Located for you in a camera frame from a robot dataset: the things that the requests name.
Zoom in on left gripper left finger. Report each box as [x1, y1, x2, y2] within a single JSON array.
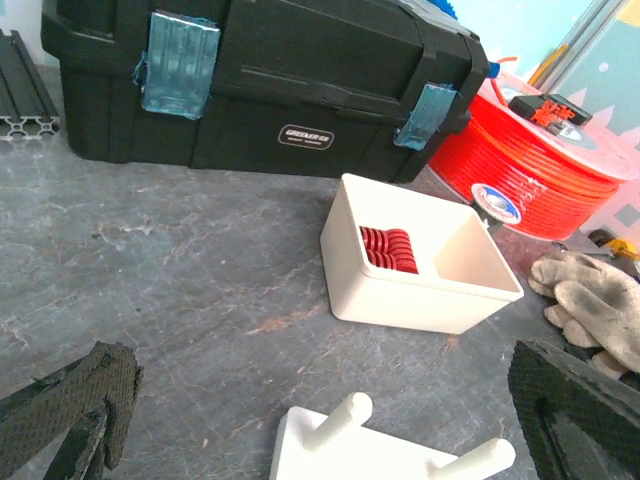
[[1, 342, 143, 479]]

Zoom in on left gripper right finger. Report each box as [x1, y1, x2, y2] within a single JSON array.
[[508, 341, 639, 479]]

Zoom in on white peg base plate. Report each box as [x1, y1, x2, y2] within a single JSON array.
[[269, 392, 516, 479]]

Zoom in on white spring box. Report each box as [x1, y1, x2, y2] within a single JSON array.
[[320, 174, 524, 335]]

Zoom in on red filament spool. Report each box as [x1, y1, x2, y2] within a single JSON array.
[[428, 71, 639, 240]]

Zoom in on red springs in box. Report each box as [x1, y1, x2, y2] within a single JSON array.
[[359, 226, 419, 274]]

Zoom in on black aluminium extrusion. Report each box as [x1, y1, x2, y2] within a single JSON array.
[[1, 30, 60, 141]]

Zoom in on black terminal strip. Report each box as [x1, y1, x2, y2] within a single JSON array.
[[508, 94, 593, 127]]

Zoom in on black plastic toolbox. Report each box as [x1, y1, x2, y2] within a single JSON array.
[[41, 1, 490, 183]]

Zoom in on small solder wire spool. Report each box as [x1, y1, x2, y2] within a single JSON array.
[[471, 183, 522, 233]]

